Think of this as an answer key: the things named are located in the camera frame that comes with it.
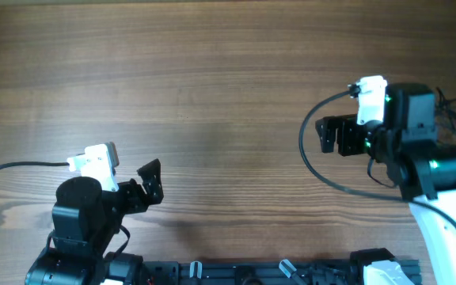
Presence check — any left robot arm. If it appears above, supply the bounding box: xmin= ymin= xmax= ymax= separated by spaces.
xmin=25 ymin=159 xmax=164 ymax=285

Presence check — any right camera black cable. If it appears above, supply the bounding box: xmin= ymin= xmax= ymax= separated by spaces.
xmin=298 ymin=89 xmax=456 ymax=274

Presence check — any left camera black cable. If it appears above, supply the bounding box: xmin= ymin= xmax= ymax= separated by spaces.
xmin=0 ymin=161 xmax=70 ymax=285

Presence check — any camera black cable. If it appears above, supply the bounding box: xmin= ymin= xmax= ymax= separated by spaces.
xmin=298 ymin=89 xmax=456 ymax=274
xmin=0 ymin=161 xmax=70 ymax=285

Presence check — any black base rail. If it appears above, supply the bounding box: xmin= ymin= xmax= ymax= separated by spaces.
xmin=140 ymin=259 xmax=423 ymax=285

